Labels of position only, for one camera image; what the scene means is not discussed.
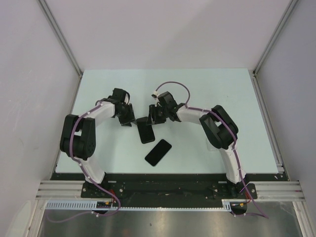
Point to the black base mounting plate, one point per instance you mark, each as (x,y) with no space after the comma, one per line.
(169,190)

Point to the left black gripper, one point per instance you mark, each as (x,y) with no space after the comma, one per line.
(131,118)

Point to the clear phone case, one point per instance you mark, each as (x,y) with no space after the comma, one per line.
(210,147)

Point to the front aluminium frame rail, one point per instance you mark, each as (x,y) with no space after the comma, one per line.
(266,190)

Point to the black smartphone on table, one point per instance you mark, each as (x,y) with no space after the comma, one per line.
(158,152)

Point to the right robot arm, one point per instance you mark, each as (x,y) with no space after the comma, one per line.
(220,129)

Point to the left aluminium frame post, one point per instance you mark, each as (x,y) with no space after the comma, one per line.
(60,36)

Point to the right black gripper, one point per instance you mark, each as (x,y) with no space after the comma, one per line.
(153,119)

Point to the right aluminium frame post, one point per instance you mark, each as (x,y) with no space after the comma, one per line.
(276,34)

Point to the aluminium frame post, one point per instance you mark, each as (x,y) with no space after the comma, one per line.
(60,36)
(276,34)

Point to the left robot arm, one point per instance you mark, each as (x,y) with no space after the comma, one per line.
(78,138)

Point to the right aluminium side rail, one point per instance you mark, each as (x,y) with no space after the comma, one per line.
(268,124)

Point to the white slotted cable duct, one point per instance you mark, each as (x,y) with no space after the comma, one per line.
(85,205)

